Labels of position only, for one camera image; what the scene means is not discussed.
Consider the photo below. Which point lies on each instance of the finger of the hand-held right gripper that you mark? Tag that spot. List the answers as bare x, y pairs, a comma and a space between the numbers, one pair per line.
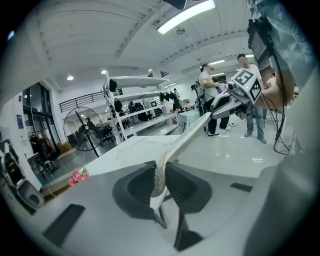
220, 100
228, 110

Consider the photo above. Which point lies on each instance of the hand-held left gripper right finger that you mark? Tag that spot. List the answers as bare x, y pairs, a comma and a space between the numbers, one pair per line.
212, 195

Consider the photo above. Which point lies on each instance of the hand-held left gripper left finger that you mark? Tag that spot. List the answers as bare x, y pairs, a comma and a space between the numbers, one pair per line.
100, 212

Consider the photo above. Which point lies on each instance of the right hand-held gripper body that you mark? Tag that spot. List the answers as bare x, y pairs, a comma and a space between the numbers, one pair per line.
246, 82

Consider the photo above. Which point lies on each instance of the beige cloth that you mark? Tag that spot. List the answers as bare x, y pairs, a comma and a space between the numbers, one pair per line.
185, 140

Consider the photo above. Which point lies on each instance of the person's right forearm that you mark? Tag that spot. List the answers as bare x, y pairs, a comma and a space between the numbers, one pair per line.
272, 95

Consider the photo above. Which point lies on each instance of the table with light blue cloth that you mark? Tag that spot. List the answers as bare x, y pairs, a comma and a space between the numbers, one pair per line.
188, 118

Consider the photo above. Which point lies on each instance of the black tablet device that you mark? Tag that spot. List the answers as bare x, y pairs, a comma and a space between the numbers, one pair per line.
258, 45

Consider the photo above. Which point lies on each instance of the pink potted flowers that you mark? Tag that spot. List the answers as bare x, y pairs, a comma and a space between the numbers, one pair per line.
77, 177

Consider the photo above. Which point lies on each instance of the wooden floor platform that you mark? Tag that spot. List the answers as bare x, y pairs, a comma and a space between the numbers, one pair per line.
55, 191

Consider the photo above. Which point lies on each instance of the white device with black screen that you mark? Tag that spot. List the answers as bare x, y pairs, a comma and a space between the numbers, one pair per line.
153, 103

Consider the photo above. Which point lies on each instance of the grey round pack pod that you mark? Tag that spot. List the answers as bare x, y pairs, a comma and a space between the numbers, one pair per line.
31, 197

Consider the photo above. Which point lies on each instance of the black office chair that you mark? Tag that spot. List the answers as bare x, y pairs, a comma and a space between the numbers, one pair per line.
105, 132

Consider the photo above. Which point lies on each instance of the white metal shelf rack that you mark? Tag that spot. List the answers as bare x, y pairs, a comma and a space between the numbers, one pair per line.
140, 115

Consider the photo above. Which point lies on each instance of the ceiling strip light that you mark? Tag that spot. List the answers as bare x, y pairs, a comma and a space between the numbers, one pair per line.
186, 16

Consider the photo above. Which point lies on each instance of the black pedestal fan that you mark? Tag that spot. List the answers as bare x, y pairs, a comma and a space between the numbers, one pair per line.
85, 130

